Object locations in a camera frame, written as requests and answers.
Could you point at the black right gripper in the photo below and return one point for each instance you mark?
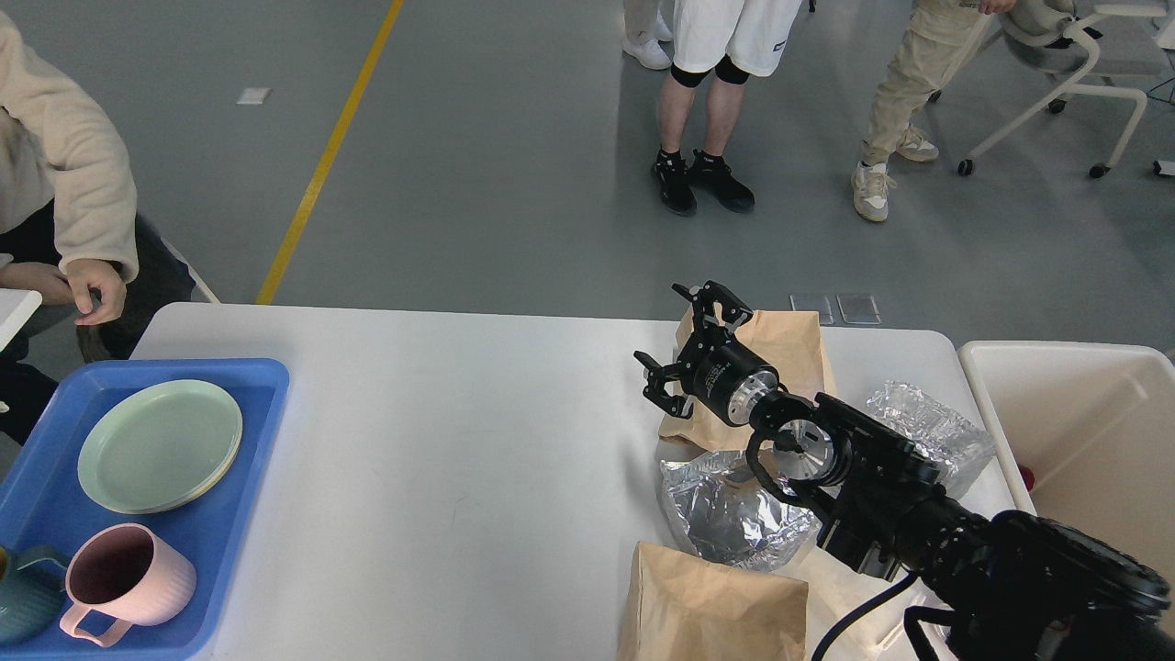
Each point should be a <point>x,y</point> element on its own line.
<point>713,367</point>

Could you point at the brown paper bag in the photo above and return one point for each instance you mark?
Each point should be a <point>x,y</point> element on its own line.
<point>684,608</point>
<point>789,341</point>

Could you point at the foil small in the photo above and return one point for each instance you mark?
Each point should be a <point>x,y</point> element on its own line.
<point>958,447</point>

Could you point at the green plate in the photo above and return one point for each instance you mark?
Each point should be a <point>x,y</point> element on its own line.
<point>112,465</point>

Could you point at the pink ribbed mug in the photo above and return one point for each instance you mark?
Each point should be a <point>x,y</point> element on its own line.
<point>124,576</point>

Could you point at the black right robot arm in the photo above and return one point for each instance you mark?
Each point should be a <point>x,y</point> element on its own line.
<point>1015,587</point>

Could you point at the crumpled foil large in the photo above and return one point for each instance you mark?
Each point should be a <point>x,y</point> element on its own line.
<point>718,511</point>

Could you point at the person in white shorts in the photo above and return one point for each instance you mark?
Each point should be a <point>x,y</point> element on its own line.
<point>734,40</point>

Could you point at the person in white sneakers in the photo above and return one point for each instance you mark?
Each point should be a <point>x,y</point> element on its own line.
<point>645,29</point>

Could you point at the small red object in bin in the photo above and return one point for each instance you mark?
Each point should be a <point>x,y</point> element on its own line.
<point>1027,476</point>

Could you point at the white plastic bin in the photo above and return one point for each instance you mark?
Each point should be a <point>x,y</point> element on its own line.
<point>1095,423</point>

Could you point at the person in beige trousers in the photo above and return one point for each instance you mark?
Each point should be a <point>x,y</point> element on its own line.
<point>941,37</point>

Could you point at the pink plate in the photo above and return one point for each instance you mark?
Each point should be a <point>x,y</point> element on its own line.
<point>225,477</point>

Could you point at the seated person at left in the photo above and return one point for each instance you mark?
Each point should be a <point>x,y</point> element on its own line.
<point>70,227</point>

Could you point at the blue plastic tray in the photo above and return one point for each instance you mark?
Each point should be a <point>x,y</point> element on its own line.
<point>43,502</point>

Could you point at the white side table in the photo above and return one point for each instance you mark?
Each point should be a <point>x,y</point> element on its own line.
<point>16,307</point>

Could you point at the teal mug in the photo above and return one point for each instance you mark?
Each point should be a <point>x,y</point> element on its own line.
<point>32,591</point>

